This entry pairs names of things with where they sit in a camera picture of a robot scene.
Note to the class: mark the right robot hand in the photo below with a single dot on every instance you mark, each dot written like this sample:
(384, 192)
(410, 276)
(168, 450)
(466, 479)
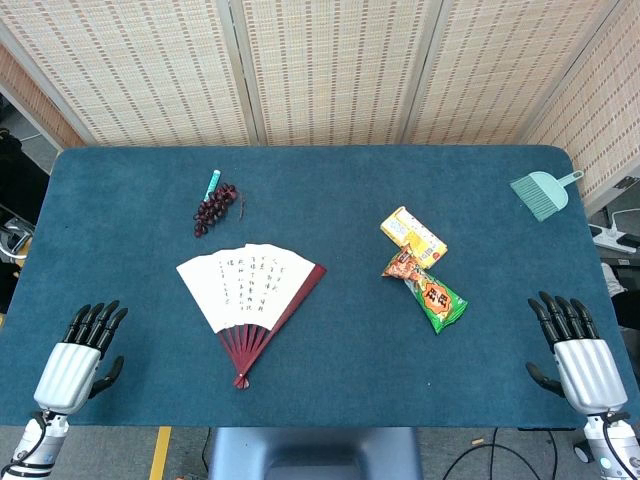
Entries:
(590, 375)

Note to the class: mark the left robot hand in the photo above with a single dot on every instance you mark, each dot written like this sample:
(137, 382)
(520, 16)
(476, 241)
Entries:
(67, 372)

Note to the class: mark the paper folding fan red ribs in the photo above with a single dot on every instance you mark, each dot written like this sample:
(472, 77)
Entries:
(240, 285)

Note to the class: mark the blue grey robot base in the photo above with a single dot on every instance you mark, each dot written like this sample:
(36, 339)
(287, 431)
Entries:
(315, 452)

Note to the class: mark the mint green hand brush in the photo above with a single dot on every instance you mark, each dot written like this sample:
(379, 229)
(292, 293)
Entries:
(532, 197)

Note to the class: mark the black caster wheel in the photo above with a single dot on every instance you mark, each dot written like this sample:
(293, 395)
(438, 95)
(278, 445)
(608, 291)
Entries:
(584, 451)

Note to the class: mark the black plug adapter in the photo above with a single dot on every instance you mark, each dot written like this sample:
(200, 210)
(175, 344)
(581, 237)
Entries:
(629, 241)

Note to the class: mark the white power strip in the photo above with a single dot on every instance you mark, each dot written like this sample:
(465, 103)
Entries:
(607, 236)

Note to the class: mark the green orange snack bag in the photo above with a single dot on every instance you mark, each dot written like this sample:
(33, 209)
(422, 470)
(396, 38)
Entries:
(435, 300)

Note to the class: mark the mint green dustpan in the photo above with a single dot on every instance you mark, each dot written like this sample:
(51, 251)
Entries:
(557, 192)

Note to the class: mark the person in black clothes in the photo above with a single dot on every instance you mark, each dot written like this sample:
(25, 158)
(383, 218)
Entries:
(20, 180)

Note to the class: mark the dark purple grape bunch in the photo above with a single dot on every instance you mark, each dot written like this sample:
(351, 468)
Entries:
(212, 207)

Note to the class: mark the yellow snack box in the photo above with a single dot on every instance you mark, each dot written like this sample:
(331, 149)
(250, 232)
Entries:
(407, 227)

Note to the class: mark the teal tube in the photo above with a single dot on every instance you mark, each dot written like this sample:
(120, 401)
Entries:
(212, 182)

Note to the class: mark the blue felt table cover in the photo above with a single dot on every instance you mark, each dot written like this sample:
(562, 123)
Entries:
(340, 360)

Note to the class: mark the bamboo screen panel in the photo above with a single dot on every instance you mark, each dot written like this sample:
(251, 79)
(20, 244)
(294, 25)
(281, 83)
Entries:
(335, 70)
(500, 70)
(30, 100)
(140, 70)
(600, 115)

